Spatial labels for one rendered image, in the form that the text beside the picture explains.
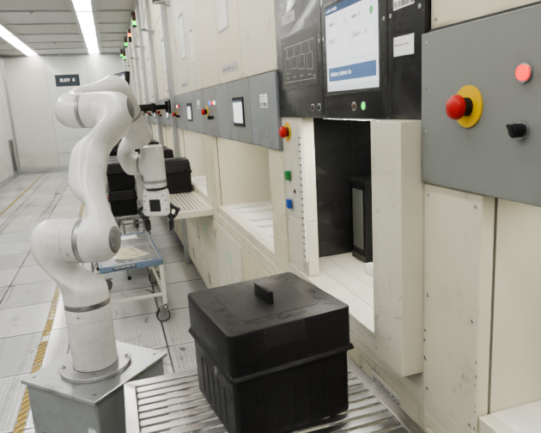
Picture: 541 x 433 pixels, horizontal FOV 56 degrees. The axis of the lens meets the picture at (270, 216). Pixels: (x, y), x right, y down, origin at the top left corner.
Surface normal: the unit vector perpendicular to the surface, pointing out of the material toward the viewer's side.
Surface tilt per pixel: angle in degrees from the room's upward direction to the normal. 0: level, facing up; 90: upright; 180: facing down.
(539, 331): 90
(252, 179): 90
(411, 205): 90
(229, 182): 90
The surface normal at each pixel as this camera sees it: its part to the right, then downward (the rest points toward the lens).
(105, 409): 0.88, 0.05
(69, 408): -0.47, 0.22
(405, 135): 0.29, 0.19
